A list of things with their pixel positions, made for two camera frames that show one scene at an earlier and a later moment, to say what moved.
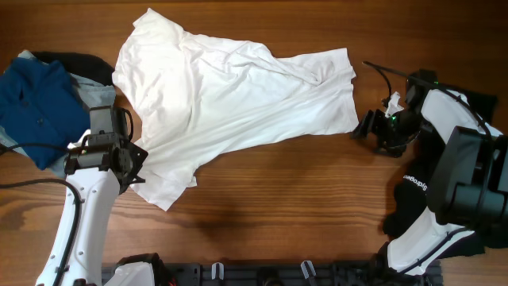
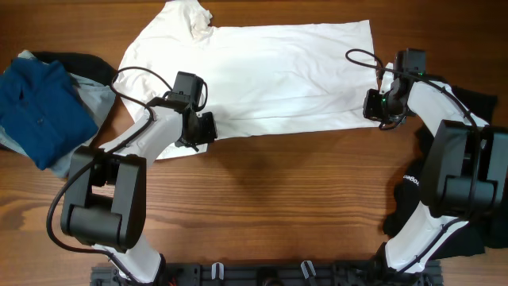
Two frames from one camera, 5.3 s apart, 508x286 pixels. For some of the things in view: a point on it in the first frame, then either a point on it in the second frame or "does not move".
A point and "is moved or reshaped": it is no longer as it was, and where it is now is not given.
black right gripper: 373,128 → 373,106
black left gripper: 140,155 → 209,135
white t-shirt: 189,94 is moved or reshaped
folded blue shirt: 40,103 does not move
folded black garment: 82,65 does not move
